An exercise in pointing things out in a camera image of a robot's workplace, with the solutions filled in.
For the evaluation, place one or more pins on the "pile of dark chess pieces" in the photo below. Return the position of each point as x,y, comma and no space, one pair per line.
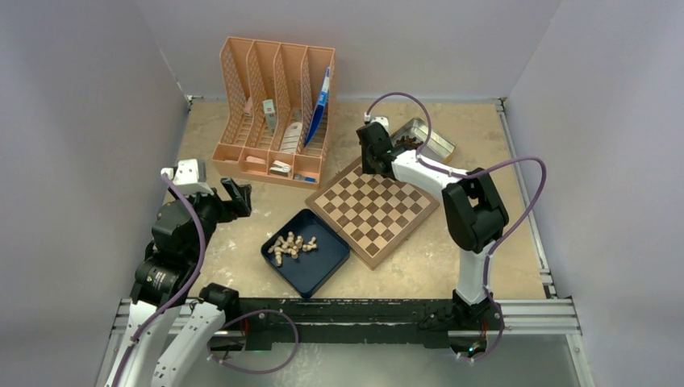
409,142

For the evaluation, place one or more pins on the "white stapler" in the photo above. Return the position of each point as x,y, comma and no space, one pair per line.
280,168

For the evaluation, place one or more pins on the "white labelled tube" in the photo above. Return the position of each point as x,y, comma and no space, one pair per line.
291,138

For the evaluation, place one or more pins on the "wooden chess board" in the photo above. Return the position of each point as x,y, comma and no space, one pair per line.
373,214

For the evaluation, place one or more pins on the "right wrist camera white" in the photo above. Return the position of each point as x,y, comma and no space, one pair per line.
383,120

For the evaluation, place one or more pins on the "yellow metal tin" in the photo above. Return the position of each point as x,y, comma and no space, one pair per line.
438,148

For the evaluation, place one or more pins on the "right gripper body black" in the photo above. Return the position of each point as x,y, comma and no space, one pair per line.
368,165

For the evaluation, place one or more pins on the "green white small box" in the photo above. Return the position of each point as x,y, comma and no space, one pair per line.
270,114

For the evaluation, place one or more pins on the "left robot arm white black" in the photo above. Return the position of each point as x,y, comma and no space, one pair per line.
172,263

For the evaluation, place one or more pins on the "dark blue tray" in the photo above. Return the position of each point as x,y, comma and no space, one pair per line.
310,270

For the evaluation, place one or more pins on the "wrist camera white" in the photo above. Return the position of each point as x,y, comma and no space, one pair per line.
189,176
383,120

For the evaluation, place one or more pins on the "pile of light chess pieces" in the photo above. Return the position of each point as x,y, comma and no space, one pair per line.
290,245

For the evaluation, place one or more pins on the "pink plastic desk organizer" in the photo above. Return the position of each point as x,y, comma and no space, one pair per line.
291,75

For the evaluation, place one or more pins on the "blue folder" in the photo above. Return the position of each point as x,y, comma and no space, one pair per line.
320,107

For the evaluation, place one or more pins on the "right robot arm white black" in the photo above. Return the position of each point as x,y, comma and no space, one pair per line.
473,209

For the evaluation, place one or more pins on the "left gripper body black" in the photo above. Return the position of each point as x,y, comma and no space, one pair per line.
211,210

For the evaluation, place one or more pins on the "pink eraser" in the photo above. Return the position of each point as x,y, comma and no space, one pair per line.
255,160

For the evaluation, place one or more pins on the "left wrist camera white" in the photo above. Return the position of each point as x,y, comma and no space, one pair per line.
189,176

